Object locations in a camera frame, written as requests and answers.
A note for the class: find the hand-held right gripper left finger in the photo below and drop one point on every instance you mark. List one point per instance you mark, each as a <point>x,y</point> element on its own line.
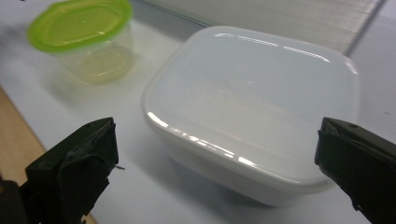
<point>74,174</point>

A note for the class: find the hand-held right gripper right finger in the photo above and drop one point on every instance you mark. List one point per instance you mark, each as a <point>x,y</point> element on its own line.
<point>361,165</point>

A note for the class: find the white lidded plastic container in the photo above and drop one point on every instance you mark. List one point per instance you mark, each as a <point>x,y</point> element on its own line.
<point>249,102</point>

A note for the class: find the clear container with green lid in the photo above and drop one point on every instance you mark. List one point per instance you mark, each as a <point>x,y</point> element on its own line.
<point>81,28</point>

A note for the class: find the white table cover sheet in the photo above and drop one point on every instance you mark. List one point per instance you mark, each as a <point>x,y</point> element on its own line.
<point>130,193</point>

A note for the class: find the grey metal rail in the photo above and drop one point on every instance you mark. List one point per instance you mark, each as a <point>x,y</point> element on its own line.
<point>174,13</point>

